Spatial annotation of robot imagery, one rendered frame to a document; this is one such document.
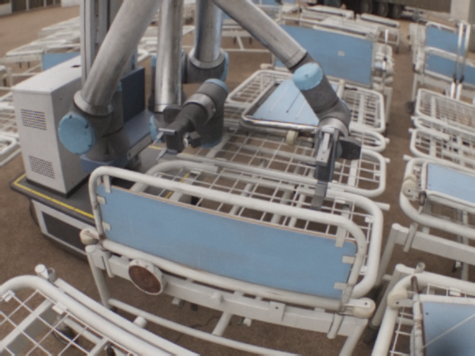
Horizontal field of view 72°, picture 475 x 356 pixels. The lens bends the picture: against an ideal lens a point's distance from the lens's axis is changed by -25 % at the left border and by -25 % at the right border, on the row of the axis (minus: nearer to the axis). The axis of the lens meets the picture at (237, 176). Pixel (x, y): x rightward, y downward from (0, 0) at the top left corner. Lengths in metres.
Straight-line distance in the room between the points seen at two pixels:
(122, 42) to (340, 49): 1.89
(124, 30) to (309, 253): 0.76
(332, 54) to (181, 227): 2.00
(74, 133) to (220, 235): 0.56
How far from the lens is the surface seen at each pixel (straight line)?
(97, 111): 1.23
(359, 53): 2.77
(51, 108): 1.66
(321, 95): 1.12
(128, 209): 1.09
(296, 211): 0.88
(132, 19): 1.12
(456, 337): 1.02
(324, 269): 0.98
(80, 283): 1.86
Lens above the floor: 1.28
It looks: 31 degrees down
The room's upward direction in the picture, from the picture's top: 2 degrees clockwise
